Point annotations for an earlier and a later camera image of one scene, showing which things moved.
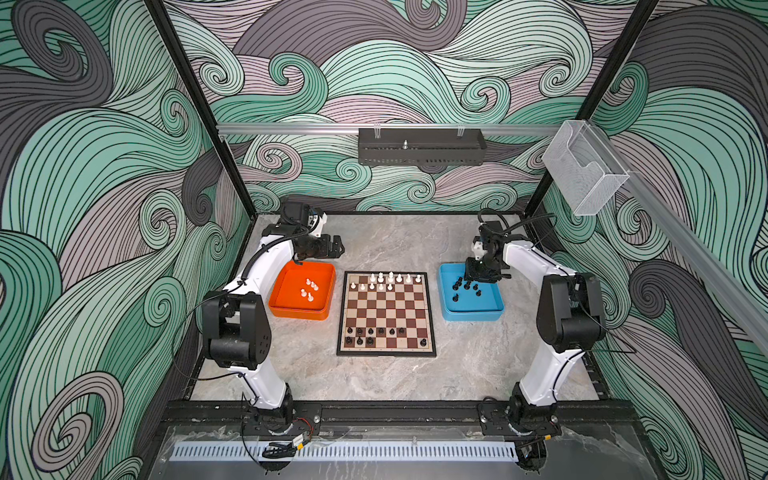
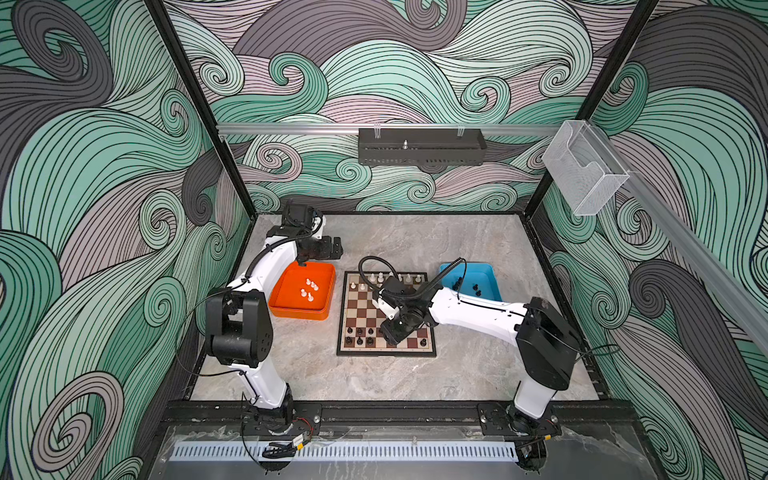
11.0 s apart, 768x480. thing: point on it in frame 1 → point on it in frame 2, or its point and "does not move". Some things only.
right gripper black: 470,272 → 391,335
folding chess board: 386,314 does not move
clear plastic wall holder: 584,168 does not move
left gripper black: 324,244 does not move
